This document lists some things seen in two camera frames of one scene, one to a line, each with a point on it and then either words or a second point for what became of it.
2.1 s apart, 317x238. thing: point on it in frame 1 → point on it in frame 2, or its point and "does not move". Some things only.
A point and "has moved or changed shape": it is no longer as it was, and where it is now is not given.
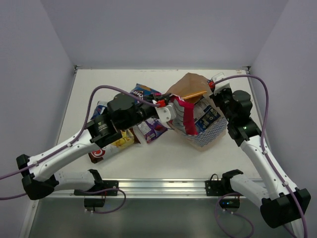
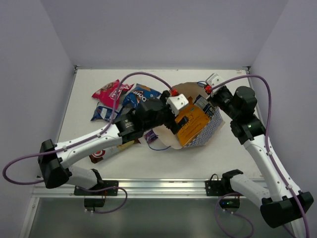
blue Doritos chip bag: x=141 y=90 does not move
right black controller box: x=230 y=203 does not move
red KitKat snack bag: x=189 y=115 → x=107 y=94
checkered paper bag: x=204 y=123 has moved or changed shape
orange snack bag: x=191 y=98 → x=197 y=121
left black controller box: x=94 y=202 does not move
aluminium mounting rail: x=146 y=188 does not move
